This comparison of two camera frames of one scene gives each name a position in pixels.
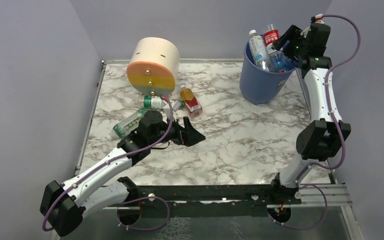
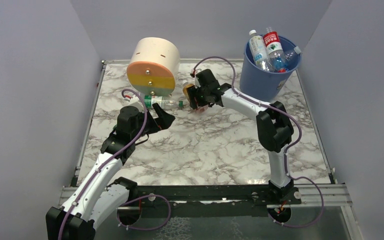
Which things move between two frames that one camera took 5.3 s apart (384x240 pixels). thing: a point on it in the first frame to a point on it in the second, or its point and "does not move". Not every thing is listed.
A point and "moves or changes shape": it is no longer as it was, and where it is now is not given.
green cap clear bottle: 155,102 does not move
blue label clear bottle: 282,63 moves or changes shape
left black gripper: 182,134 to 154,122
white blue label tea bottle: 260,51 does not move
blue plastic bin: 258,85 does not move
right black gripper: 294,42 to 196,98
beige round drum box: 154,66 does not move
